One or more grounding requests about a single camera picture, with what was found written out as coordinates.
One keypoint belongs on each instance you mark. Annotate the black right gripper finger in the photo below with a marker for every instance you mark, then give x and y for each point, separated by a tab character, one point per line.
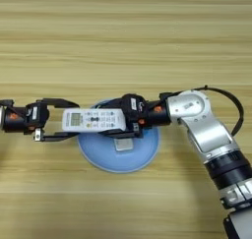
111	104
118	134

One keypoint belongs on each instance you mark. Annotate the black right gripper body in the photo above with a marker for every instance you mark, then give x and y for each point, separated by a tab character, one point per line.
157	115

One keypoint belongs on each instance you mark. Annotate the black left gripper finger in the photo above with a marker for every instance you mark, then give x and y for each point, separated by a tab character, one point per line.
60	102
59	137

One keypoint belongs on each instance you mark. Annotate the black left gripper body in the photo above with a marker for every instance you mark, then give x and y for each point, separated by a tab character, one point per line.
14	118

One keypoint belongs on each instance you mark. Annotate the silver square metal box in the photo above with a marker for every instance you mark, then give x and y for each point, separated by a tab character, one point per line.
124	144

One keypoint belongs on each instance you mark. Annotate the white remote control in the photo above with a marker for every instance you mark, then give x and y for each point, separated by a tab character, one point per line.
95	120

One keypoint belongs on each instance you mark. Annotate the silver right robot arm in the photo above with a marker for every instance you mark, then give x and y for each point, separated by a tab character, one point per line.
203	125

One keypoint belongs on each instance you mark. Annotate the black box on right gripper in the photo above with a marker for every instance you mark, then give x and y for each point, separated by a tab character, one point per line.
133	107

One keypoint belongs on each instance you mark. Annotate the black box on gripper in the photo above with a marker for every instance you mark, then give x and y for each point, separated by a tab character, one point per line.
41	113
133	107

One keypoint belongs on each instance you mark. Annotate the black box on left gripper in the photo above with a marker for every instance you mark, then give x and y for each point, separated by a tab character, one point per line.
41	113

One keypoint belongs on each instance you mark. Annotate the light blue round plate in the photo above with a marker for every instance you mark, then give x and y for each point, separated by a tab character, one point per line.
114	161

